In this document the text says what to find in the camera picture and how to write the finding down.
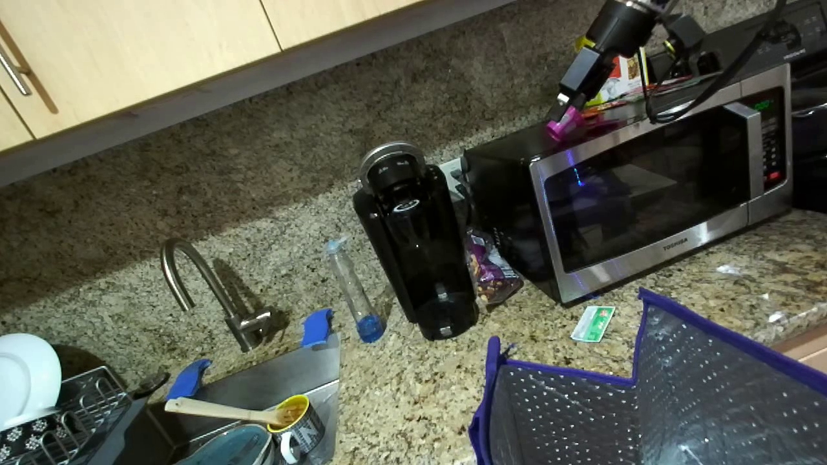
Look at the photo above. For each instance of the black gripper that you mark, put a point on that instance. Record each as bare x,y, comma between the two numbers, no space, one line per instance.
586,77

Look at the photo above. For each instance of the pink bottle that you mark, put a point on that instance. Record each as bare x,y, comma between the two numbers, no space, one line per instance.
568,124

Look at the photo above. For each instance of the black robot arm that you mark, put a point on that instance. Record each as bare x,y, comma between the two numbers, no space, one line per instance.
622,30

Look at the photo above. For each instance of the black steel microwave oven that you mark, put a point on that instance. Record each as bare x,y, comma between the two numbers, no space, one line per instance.
584,217

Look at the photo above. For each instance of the black coffee maker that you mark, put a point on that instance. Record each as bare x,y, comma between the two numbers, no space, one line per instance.
408,212

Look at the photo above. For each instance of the purple snack packet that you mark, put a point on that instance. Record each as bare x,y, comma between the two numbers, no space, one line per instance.
492,276

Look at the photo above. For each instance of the small green packet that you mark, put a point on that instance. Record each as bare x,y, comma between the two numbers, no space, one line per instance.
594,323

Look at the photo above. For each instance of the clear tube with blue cap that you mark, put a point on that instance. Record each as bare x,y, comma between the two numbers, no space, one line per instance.
368,321

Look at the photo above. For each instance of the steel sink faucet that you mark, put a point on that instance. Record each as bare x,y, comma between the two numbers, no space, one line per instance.
248,319

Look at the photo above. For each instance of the wooden spoon yellow head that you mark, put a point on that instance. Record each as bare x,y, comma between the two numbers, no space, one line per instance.
277,420

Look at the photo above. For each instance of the wooden upper cabinets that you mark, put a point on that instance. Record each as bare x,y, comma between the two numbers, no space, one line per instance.
81,77

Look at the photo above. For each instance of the blue sponge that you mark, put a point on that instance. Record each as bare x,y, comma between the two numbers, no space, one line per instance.
189,381

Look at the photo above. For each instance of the dish rack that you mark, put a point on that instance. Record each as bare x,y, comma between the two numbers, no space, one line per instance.
86,428

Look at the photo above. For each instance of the white plate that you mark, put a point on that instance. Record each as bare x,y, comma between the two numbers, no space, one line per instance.
30,379

